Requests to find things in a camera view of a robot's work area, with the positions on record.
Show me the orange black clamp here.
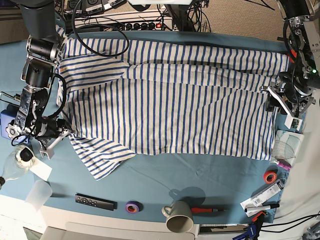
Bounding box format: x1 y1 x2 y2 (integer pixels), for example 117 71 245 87
287 49 297 63

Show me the red handled screwdriver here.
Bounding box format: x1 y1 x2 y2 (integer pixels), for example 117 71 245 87
190 207 228 214

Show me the purple tape roll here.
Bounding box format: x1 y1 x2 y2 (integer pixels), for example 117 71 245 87
125 201 141 214

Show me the translucent plastic cup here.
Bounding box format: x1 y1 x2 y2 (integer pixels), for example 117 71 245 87
24 180 53 212

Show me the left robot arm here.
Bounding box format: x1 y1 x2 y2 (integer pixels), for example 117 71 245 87
261 0 320 131

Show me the blue table cloth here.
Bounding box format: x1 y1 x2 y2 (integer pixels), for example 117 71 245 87
0 31 317 224

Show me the clear plastic bottle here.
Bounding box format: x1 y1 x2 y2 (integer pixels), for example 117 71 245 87
0 145 34 188

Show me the metal rod with spring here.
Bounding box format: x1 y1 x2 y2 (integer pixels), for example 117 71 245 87
0 91 21 102

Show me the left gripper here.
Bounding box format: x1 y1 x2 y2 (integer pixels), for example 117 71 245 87
260 72 316 130

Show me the white packaged item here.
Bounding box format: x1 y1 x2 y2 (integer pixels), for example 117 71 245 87
240 179 284 217

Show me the black marker pen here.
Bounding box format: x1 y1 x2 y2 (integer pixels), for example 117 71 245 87
244 203 280 213

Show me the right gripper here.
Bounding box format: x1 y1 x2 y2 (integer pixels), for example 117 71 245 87
32 117 74 160

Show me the orange tape roll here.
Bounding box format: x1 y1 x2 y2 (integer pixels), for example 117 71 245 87
263 170 277 185

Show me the white paper card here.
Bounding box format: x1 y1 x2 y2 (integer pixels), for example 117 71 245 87
29 157 52 181

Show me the black power strip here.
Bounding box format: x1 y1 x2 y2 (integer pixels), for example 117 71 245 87
110 22 165 31

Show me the black remote control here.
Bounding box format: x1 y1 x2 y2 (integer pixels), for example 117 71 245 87
74 193 118 211

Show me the blue black bar clamp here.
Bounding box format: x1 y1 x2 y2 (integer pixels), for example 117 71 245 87
232 211 266 240

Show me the blue white striped T-shirt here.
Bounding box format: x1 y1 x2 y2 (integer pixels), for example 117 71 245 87
57 38 289 180

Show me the purple small tube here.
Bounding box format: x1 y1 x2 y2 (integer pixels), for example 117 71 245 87
274 160 292 171

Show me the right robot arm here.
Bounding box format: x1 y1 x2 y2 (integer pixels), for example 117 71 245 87
6 0 73 159

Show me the blue box with knob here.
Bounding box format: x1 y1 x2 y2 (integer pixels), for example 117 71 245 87
0 105 18 140

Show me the grey ceramic mug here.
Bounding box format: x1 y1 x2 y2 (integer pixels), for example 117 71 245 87
161 200 194 234

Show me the leaf patterned paper roll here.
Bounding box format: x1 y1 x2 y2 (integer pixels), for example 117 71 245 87
271 130 305 166

